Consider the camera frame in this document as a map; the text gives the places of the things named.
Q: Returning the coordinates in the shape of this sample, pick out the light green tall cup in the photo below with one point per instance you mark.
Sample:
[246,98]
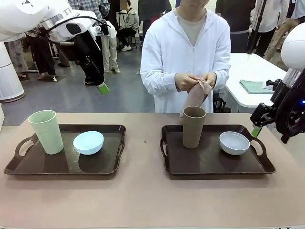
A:
[47,133]

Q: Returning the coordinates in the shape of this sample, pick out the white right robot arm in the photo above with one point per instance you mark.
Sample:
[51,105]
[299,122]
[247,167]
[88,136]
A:
[294,45]

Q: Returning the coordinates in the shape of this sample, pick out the brown tall cup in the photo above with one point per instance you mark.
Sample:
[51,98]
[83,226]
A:
[193,131]

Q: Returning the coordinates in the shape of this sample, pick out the seated person in grey top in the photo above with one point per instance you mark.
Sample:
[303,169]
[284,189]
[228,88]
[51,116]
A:
[128,23]

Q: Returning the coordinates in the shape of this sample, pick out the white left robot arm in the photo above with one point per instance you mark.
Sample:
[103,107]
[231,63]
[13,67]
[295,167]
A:
[26,14]

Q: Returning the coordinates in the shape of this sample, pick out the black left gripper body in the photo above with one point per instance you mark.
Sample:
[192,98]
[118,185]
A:
[84,47]

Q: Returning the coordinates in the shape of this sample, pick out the beige cloth mat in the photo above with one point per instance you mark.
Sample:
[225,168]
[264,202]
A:
[196,95]

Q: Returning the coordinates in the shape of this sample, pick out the person in white shirt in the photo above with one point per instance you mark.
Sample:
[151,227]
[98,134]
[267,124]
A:
[21,59]

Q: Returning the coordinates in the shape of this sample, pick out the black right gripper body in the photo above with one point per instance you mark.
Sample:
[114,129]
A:
[282,97]

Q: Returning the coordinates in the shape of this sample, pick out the person's left forearm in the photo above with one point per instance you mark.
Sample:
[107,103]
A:
[222,78]

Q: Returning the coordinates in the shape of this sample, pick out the white bowl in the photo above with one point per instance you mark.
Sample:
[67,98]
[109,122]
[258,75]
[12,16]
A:
[234,143]

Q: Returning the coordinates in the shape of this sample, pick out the white box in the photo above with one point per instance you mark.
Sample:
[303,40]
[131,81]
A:
[1,117]

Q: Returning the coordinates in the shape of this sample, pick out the person's right hand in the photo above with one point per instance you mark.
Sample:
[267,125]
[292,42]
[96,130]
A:
[184,82]

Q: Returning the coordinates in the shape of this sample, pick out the person in white hoodie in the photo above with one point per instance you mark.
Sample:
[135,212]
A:
[171,47]

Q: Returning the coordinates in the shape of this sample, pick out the person's right forearm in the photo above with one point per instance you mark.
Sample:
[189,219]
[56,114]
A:
[157,82]

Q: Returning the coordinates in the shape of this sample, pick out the light blue bowl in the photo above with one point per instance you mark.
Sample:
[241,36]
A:
[88,144]

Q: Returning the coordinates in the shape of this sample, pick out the white rounded table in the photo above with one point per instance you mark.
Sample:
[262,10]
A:
[250,69]

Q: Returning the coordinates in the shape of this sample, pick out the person's left hand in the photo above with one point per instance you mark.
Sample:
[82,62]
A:
[211,78]

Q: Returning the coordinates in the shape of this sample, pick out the person in plaid shirt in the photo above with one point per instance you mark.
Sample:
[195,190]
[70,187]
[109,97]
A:
[45,59]

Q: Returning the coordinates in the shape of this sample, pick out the person in dark hooded top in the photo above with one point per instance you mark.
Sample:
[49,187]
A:
[152,14]

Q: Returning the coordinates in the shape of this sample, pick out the green cloth mat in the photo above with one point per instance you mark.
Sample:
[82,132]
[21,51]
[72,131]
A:
[255,86]

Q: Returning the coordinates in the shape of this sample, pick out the black tripod pole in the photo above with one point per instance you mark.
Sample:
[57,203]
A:
[258,26]

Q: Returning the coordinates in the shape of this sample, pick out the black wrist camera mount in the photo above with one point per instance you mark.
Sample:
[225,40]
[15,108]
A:
[274,84]

